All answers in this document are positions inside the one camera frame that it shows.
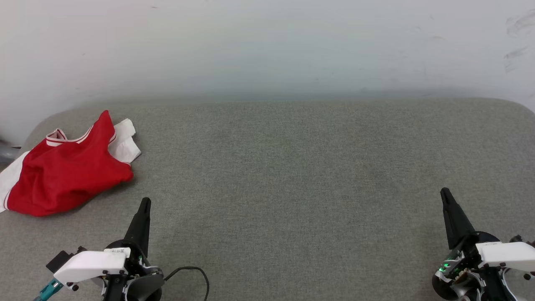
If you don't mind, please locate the red and white shirt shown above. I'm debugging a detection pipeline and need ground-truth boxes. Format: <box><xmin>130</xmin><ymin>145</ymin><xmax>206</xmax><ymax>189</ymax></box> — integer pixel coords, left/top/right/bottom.
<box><xmin>0</xmin><ymin>110</ymin><xmax>142</xmax><ymax>217</ymax></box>

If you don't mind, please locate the black cable with teal plug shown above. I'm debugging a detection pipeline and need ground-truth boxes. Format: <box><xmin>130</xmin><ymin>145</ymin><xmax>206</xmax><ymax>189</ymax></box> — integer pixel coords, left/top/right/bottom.
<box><xmin>33</xmin><ymin>279</ymin><xmax>64</xmax><ymax>301</ymax></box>

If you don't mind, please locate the grey metal tube frame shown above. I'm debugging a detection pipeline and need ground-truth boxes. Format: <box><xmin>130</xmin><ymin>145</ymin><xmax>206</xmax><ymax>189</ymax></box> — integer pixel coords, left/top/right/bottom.
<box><xmin>0</xmin><ymin>140</ymin><xmax>22</xmax><ymax>166</ymax></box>

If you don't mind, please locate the thin black cable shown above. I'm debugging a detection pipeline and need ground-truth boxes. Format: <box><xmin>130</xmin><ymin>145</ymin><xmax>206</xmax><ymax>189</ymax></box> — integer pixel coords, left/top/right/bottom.
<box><xmin>165</xmin><ymin>266</ymin><xmax>210</xmax><ymax>301</ymax></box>

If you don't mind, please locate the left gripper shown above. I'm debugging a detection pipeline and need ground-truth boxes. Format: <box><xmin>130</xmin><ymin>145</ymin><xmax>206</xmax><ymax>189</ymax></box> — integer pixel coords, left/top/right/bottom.
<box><xmin>53</xmin><ymin>197</ymin><xmax>165</xmax><ymax>301</ymax></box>

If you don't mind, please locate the grey fabric sofa cushion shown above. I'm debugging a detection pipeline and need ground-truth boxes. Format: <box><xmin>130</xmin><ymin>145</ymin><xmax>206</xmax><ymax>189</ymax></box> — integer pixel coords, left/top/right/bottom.
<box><xmin>0</xmin><ymin>97</ymin><xmax>535</xmax><ymax>301</ymax></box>

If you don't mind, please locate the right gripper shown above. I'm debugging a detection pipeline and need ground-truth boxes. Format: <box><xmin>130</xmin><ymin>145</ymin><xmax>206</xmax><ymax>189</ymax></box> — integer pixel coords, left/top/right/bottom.
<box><xmin>433</xmin><ymin>187</ymin><xmax>535</xmax><ymax>301</ymax></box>

